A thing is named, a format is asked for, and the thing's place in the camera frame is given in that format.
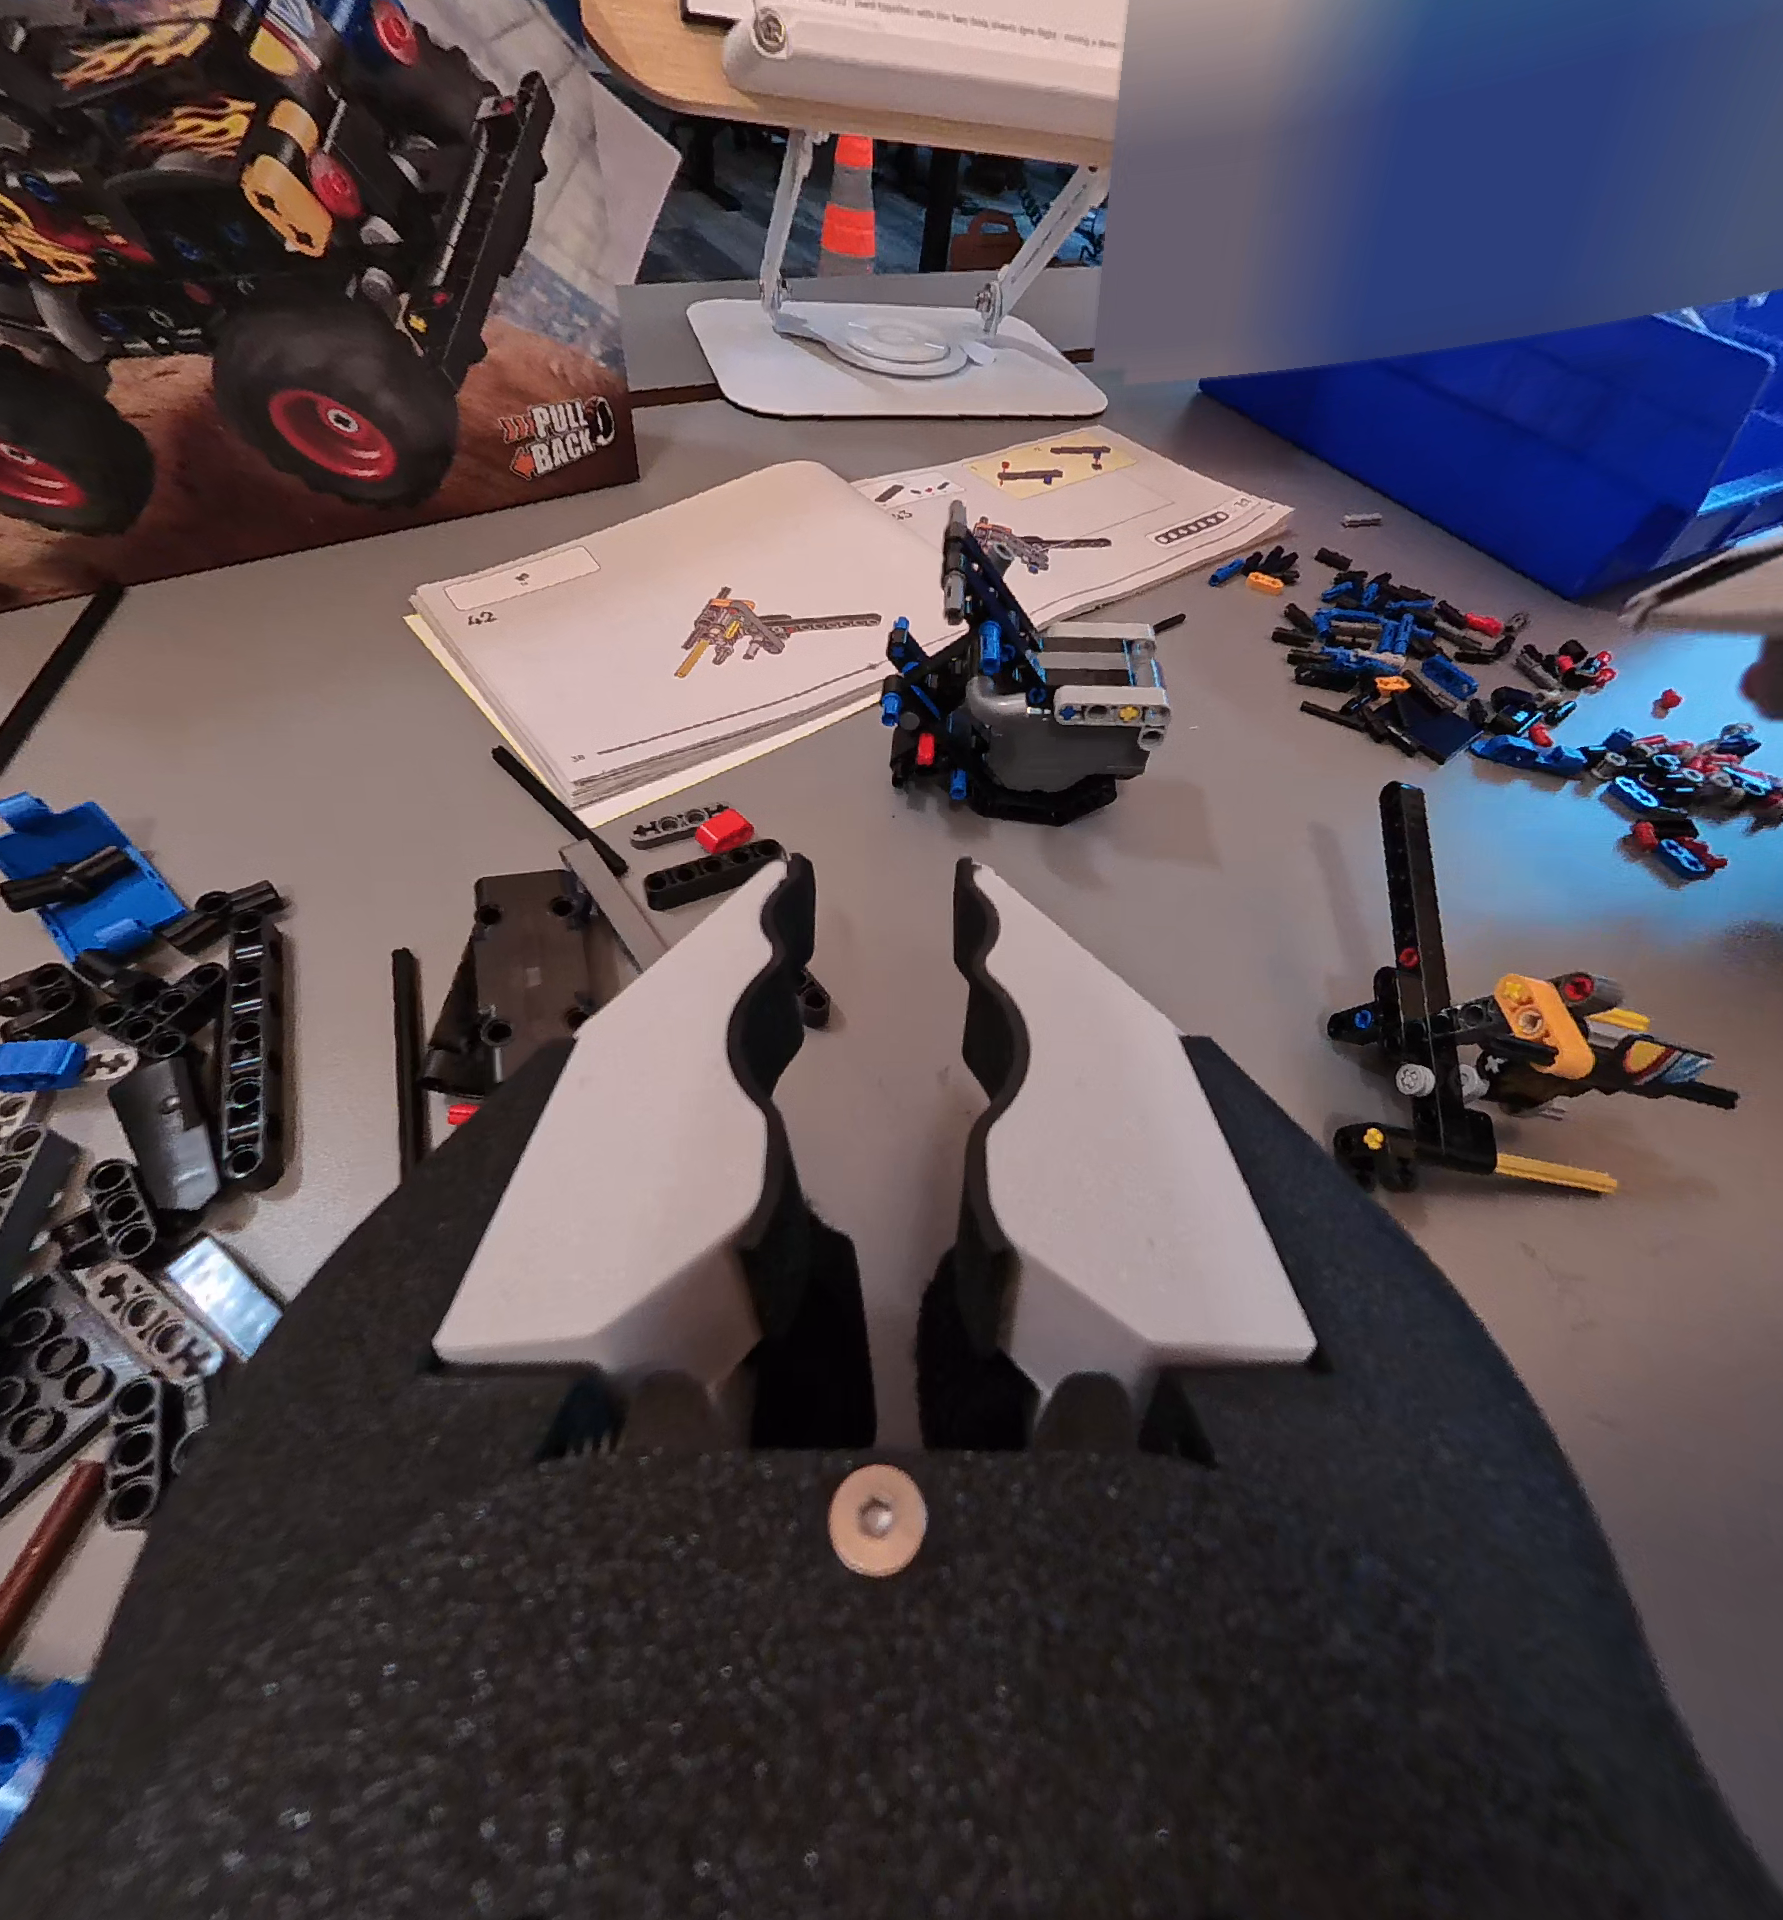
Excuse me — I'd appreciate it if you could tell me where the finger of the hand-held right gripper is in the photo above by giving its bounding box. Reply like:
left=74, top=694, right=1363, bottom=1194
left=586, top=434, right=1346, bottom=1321
left=1622, top=507, right=1783, bottom=639

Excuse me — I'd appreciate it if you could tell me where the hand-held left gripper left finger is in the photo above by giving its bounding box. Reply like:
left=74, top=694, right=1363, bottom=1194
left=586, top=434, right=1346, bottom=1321
left=434, top=854, right=875, bottom=1451

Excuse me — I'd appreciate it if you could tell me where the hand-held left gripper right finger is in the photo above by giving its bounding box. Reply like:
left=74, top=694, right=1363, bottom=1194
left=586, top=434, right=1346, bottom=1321
left=911, top=858, right=1321, bottom=1451

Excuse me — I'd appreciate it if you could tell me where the yellow black lego assembly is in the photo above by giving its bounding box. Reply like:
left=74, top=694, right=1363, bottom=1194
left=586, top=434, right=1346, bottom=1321
left=1326, top=781, right=1739, bottom=1198

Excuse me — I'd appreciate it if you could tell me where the pile of small lego pins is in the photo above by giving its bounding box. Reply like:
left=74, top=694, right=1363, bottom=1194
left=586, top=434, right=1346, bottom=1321
left=1205, top=509, right=1783, bottom=879

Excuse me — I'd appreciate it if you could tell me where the pile of black lego beams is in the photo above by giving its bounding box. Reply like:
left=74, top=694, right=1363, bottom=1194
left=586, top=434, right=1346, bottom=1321
left=0, top=786, right=833, bottom=1564

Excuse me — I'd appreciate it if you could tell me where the grey motor lego assembly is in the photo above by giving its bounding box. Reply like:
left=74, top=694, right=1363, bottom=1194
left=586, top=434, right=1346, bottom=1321
left=883, top=502, right=1174, bottom=820

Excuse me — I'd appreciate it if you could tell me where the lego instruction booklet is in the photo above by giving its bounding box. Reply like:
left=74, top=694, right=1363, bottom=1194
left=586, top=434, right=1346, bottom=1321
left=409, top=427, right=1295, bottom=810

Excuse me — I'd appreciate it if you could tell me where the long black lego axle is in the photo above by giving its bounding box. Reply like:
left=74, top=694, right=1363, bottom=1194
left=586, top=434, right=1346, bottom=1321
left=0, top=586, right=128, bottom=785

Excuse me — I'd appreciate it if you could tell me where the lego set box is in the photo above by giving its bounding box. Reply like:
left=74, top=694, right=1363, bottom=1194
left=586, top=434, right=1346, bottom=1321
left=0, top=0, right=682, bottom=625

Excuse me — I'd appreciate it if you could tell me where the white document stand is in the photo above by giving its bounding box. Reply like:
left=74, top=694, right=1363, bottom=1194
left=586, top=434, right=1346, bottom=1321
left=583, top=0, right=1134, bottom=424

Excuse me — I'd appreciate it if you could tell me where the orange traffic cone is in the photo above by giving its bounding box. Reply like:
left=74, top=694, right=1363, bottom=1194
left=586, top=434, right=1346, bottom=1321
left=816, top=131, right=881, bottom=276

